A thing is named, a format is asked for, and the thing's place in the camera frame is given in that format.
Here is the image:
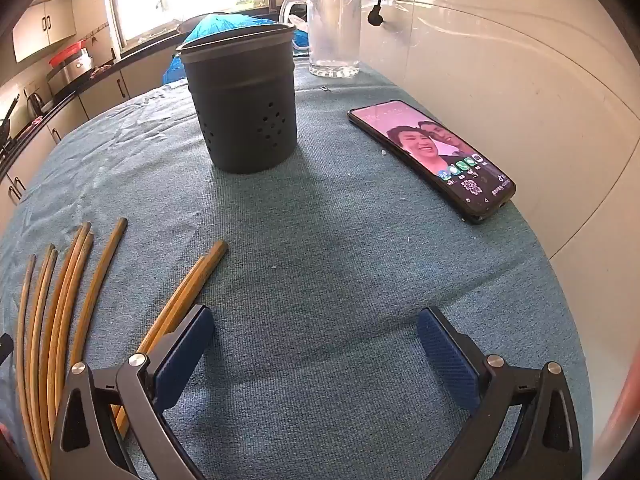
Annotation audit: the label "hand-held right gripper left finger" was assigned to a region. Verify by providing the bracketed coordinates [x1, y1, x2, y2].
[50, 304, 217, 480]

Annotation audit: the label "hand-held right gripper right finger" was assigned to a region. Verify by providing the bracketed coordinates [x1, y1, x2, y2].
[417, 306, 583, 480]

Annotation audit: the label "bunch of wooden chopsticks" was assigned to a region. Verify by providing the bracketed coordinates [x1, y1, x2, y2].
[15, 217, 230, 480]

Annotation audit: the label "dark grey perforated chopstick holder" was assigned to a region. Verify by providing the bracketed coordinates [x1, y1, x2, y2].
[175, 22, 298, 175]

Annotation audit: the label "teal tablecloth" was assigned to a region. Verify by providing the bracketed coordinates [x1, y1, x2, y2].
[0, 60, 593, 480]

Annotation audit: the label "black smartphone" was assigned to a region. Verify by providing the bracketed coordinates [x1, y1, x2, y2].
[347, 100, 517, 225]

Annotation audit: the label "cream lower kitchen cabinets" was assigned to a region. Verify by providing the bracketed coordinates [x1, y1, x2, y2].
[0, 47, 188, 221]

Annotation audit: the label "cream kitchen cabinets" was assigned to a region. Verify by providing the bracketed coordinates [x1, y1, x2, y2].
[12, 0, 108, 63]
[0, 47, 188, 221]

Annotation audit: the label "black kitchen countertop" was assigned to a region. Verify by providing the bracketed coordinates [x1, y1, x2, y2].
[0, 35, 181, 178]

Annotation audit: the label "black wok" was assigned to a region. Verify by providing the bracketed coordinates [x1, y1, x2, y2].
[0, 92, 21, 143]

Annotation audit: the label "silver rice cooker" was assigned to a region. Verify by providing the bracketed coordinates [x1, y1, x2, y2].
[46, 52, 94, 92]

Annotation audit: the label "red plastic basin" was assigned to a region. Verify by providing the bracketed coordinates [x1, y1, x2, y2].
[49, 41, 87, 66]

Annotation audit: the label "blue plastic bag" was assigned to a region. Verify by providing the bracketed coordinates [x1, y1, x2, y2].
[162, 11, 312, 86]

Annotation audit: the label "clear glass cup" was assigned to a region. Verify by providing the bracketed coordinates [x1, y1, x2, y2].
[305, 0, 363, 78]

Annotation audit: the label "cream upper kitchen cabinets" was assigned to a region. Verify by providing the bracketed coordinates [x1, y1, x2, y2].
[12, 0, 108, 63]

